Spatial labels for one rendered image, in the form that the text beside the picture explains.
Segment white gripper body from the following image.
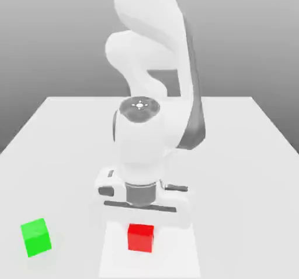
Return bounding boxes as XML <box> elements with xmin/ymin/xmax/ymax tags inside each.
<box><xmin>100</xmin><ymin>185</ymin><xmax>192</xmax><ymax>230</ymax></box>

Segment small red cube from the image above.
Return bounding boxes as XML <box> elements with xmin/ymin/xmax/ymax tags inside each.
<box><xmin>127</xmin><ymin>223</ymin><xmax>155</xmax><ymax>253</ymax></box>

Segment small green cube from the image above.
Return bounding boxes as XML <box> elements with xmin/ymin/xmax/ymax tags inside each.
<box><xmin>20</xmin><ymin>218</ymin><xmax>53</xmax><ymax>258</ymax></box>

